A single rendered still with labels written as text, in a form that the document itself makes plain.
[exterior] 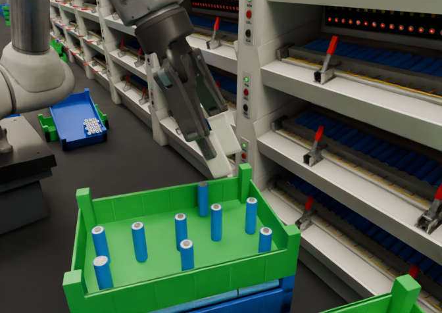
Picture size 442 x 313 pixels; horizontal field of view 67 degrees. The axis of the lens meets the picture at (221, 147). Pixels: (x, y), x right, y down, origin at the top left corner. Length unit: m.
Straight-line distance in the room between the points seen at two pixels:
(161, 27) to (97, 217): 0.35
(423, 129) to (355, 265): 0.37
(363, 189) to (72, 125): 1.41
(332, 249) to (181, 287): 0.48
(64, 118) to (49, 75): 0.68
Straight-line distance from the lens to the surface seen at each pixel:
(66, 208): 1.28
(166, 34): 0.44
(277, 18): 0.85
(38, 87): 1.16
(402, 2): 0.61
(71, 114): 1.84
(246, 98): 0.90
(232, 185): 0.63
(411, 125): 0.62
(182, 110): 0.42
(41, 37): 1.13
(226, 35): 1.07
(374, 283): 0.82
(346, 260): 0.85
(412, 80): 0.68
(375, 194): 0.72
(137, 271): 0.53
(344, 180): 0.75
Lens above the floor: 0.71
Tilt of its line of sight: 27 degrees down
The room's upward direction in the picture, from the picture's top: straight up
